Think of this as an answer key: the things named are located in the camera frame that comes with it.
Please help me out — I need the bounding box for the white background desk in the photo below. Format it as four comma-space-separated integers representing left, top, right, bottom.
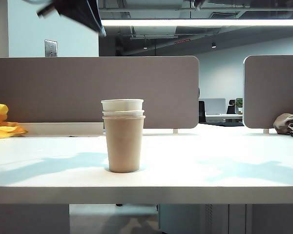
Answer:
205, 114, 244, 123

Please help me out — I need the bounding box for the green potted plant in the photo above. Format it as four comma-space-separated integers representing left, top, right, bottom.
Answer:
234, 97, 244, 116

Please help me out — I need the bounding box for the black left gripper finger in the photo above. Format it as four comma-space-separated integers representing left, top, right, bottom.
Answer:
86, 0, 107, 37
63, 12, 101, 33

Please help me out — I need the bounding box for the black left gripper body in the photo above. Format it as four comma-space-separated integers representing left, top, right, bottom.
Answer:
53, 0, 94, 16

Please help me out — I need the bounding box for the brown crumpled cloth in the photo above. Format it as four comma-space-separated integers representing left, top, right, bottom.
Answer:
273, 111, 293, 135

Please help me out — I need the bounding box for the long ceiling light strip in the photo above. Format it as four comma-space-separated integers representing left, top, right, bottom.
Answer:
100, 19, 293, 27

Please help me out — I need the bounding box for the grey under-desk cabinet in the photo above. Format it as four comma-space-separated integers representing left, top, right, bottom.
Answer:
158, 203, 247, 234

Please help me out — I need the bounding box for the ceiling air vent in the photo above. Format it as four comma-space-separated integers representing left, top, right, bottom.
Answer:
209, 11, 240, 20

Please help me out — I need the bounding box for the wide taupe desk divider panel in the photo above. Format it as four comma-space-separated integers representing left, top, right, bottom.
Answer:
0, 56, 200, 130

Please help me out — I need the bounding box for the metal wall switch plate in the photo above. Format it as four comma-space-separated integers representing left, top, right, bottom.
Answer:
44, 39, 59, 58

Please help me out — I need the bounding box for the white background desk screen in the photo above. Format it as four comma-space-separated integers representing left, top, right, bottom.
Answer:
199, 97, 227, 115

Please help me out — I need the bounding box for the brown kraft paper cup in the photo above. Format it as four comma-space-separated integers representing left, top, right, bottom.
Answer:
102, 115, 147, 174

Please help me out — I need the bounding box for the narrow taupe desk divider panel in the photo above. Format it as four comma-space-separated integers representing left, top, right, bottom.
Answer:
243, 55, 293, 130

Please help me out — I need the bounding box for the yellow crumpled bag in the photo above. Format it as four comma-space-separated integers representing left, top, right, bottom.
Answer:
0, 103, 29, 139

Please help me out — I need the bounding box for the black office chair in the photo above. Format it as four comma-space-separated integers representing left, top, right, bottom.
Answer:
226, 99, 236, 115
198, 88, 207, 124

